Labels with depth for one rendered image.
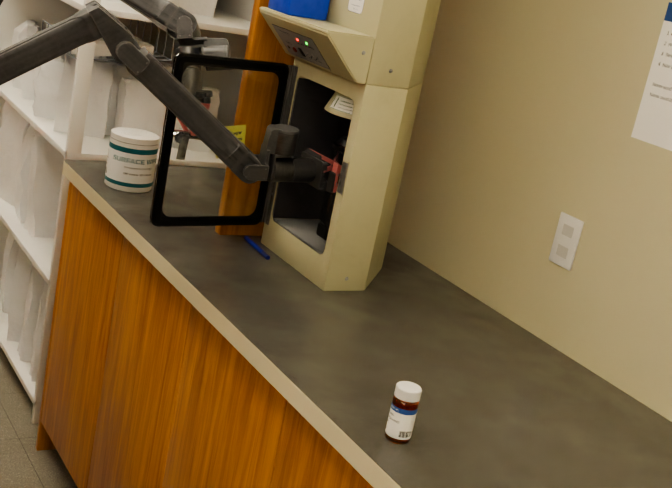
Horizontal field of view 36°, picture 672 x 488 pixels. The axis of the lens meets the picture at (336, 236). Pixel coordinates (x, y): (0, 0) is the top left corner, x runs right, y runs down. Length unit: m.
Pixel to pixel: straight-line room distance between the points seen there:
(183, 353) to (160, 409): 0.19
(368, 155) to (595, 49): 0.53
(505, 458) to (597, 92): 0.88
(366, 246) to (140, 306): 0.59
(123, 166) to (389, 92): 0.86
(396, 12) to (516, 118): 0.44
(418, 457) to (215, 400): 0.63
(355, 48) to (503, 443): 0.87
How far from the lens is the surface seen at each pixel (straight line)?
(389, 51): 2.19
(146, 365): 2.50
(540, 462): 1.76
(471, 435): 1.78
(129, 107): 3.36
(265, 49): 2.46
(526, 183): 2.40
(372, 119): 2.20
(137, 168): 2.77
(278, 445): 1.94
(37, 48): 2.10
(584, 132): 2.28
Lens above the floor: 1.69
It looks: 16 degrees down
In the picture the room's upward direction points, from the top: 12 degrees clockwise
